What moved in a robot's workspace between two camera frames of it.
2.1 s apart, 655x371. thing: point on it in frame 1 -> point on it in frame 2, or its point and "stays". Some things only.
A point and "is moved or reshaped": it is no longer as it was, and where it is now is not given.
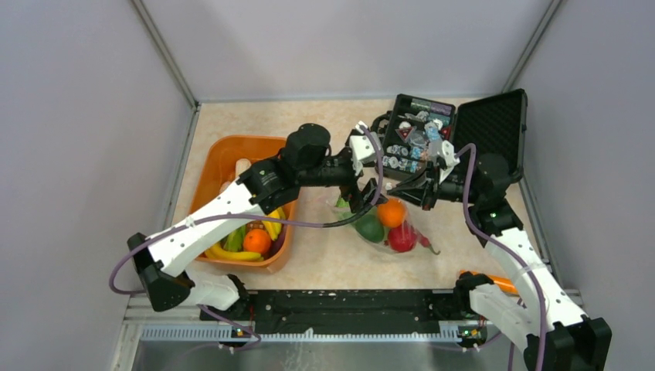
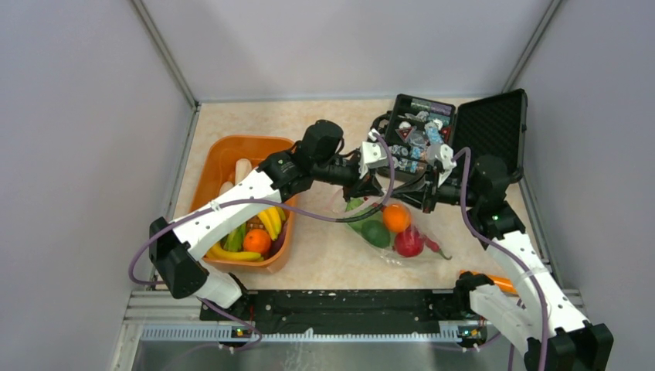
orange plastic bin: (217, 167) stays
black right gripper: (423, 192) stays
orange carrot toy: (504, 283) stays
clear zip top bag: (386, 227) is moved or reshaped
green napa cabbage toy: (343, 209) -> (352, 204)
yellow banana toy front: (217, 251) stays
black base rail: (344, 311) stays
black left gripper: (360, 200) stays
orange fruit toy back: (393, 212) is moved or reshaped
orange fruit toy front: (256, 240) stays
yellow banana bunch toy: (273, 227) stays
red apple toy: (402, 238) is moved or reshaped
